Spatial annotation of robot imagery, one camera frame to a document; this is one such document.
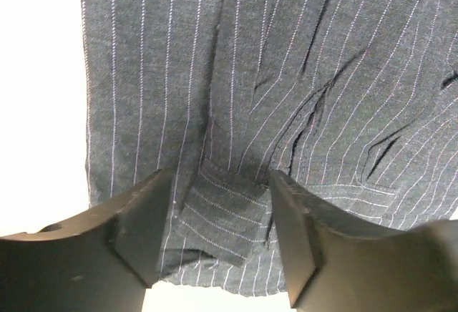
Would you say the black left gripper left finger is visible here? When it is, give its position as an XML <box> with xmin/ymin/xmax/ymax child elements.
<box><xmin>1</xmin><ymin>169</ymin><xmax>174</xmax><ymax>312</ymax></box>

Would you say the black pinstriped long sleeve shirt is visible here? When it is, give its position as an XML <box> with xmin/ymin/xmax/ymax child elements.
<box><xmin>82</xmin><ymin>0</ymin><xmax>457</xmax><ymax>296</ymax></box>

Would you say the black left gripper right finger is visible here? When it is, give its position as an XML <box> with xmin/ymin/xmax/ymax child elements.
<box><xmin>269</xmin><ymin>170</ymin><xmax>457</xmax><ymax>312</ymax></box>

